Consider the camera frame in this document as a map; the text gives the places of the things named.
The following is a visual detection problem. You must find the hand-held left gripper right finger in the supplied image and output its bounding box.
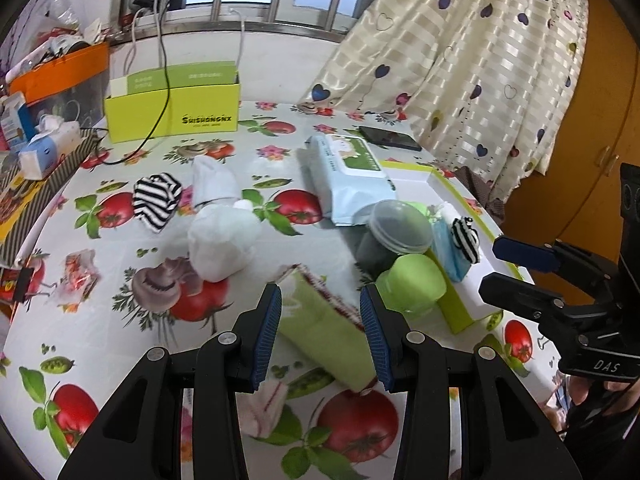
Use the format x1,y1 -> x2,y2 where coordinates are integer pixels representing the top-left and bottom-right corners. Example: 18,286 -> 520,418
358,284 -> 581,480

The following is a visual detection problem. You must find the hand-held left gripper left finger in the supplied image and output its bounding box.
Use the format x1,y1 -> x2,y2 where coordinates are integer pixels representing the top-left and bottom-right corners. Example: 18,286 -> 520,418
57,282 -> 284,480

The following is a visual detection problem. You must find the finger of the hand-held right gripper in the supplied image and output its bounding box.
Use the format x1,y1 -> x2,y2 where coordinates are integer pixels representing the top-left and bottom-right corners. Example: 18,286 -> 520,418
492,235 -> 621,289
478,272 -> 602,332

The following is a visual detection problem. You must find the white box with green edge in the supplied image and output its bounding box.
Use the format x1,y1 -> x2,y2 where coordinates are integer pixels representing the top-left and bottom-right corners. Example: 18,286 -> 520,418
384,162 -> 527,336

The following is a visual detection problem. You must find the green towel with patterned edge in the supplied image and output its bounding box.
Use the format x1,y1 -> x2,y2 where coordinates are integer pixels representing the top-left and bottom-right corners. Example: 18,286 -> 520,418
276,264 -> 379,394

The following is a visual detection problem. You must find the black white striped sock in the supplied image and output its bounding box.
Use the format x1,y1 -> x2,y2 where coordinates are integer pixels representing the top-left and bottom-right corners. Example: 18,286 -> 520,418
451,216 -> 482,264
132,172 -> 184,234

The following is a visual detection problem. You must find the blue cloth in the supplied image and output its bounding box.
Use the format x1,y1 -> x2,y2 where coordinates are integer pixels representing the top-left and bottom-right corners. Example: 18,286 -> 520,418
431,219 -> 472,282

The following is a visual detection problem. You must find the pink striped towel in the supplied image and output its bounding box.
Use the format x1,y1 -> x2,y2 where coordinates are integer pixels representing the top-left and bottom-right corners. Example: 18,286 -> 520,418
242,379 -> 289,437

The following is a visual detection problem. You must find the white fluffy sock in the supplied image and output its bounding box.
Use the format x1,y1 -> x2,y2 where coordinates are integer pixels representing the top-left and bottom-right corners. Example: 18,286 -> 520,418
187,199 -> 262,282
192,154 -> 242,207

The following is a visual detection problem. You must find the pink packet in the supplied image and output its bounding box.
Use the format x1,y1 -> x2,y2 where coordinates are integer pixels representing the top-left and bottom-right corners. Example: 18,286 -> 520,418
59,249 -> 102,307

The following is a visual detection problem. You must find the person's right hand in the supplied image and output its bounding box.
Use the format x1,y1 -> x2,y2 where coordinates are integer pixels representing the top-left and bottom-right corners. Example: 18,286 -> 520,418
569,375 -> 640,407

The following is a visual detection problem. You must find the green plastic cup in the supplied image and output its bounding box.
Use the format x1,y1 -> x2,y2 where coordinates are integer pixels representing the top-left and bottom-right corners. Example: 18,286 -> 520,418
375,253 -> 448,319

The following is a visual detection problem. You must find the brown checkered cloth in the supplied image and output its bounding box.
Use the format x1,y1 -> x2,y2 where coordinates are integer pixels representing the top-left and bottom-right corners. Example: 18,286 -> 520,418
451,164 -> 507,222

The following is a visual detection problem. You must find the clear lidded container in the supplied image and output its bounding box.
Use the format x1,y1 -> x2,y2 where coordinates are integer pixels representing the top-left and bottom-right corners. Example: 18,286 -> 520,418
355,199 -> 435,279

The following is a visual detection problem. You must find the floral printed tablecloth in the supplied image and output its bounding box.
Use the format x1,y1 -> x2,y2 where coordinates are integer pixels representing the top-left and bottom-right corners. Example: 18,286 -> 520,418
0,100 -> 567,480

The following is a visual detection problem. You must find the wet wipes pack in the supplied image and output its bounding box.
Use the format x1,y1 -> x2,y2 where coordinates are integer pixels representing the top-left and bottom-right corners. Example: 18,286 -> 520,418
297,133 -> 399,227

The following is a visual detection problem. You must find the brown wooden cabinet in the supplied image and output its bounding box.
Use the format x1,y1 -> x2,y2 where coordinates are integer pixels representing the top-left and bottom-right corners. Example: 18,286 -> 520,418
500,0 -> 640,243

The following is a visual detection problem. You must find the black phone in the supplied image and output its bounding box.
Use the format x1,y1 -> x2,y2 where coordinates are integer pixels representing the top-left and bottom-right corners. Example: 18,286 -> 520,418
358,125 -> 424,153

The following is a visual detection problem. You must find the heart print curtain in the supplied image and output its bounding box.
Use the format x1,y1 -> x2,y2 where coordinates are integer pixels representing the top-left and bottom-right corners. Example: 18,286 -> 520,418
296,0 -> 590,207

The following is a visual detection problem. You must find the yellow green cardboard box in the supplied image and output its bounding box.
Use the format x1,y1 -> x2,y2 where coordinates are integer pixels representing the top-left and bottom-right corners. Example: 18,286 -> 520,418
103,61 -> 243,144

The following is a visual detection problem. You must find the striped cardboard box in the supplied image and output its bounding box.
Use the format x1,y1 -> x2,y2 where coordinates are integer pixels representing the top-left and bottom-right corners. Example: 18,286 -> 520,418
0,129 -> 102,269

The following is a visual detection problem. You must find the green flat box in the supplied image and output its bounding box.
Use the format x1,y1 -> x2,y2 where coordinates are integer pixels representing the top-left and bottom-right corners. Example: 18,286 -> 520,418
125,61 -> 239,96

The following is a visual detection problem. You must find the blue tissue pack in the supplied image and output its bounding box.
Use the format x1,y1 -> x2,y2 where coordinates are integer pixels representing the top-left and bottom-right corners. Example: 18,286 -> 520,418
19,120 -> 82,179

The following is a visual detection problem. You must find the orange box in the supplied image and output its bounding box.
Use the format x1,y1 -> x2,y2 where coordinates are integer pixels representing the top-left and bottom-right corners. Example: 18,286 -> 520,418
9,41 -> 110,104

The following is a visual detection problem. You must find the blue white carton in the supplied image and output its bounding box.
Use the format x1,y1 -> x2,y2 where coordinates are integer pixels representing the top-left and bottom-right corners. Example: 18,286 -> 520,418
0,91 -> 29,152

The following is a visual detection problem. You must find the black cable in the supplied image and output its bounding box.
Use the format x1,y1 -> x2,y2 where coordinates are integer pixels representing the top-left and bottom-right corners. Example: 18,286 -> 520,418
106,0 -> 172,164

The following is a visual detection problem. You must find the white cable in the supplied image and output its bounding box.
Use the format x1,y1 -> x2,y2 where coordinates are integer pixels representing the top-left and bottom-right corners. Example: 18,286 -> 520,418
231,6 -> 247,70
123,6 -> 143,79

